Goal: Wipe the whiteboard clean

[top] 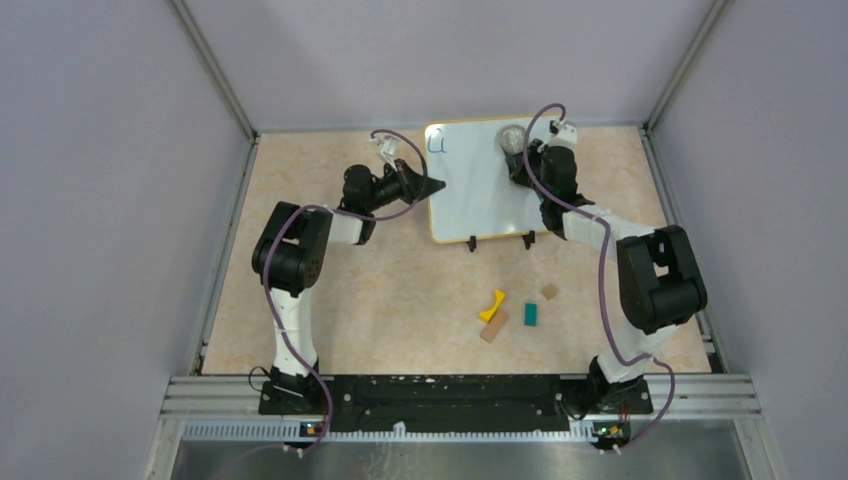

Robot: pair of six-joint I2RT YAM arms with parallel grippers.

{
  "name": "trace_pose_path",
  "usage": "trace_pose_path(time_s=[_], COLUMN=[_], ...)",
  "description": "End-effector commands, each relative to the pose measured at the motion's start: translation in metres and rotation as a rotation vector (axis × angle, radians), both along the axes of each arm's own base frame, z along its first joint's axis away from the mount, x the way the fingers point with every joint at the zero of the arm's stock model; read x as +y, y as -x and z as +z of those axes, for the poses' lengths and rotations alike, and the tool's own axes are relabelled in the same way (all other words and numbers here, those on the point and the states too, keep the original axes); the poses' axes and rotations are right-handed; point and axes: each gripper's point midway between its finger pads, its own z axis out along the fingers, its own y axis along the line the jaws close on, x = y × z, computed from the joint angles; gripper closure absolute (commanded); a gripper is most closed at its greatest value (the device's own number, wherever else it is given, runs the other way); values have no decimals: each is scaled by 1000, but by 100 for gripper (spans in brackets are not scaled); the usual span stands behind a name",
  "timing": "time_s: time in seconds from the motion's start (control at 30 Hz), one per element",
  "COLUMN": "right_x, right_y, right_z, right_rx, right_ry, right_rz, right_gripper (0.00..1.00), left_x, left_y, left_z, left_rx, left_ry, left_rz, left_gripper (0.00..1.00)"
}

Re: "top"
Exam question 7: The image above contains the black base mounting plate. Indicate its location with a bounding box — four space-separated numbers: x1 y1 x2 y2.
273 374 654 433

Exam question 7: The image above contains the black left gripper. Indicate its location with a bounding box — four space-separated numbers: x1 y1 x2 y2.
363 159 441 213

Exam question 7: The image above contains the black right stand foot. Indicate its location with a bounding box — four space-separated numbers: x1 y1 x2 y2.
522 230 536 250

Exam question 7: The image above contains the yellow framed whiteboard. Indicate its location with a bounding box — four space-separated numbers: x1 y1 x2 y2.
423 115 546 244

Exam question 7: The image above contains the yellow arch wooden block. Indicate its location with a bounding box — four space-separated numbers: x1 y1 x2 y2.
479 289 506 324

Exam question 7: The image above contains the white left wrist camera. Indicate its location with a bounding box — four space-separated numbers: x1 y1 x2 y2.
370 131 399 169

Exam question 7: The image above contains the teal wooden block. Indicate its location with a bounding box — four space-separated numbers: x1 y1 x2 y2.
523 303 538 327

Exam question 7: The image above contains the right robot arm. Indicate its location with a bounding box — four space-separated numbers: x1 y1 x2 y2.
504 141 708 414

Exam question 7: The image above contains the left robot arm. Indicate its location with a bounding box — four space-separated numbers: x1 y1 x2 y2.
251 160 446 415

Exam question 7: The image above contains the small natural wooden cube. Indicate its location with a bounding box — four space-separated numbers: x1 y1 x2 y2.
540 284 559 301

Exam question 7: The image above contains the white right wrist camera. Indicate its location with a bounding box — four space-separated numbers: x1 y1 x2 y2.
540 119 578 150

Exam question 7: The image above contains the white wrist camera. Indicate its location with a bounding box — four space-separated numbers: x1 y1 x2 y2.
370 131 399 169
540 119 578 150

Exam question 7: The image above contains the aluminium front frame rail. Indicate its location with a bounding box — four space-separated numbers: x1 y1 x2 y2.
144 374 785 479

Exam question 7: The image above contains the grey round eraser sponge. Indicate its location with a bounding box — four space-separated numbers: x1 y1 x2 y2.
497 124 526 156

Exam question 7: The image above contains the natural long wooden block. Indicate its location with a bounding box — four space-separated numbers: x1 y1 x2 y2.
480 310 509 344

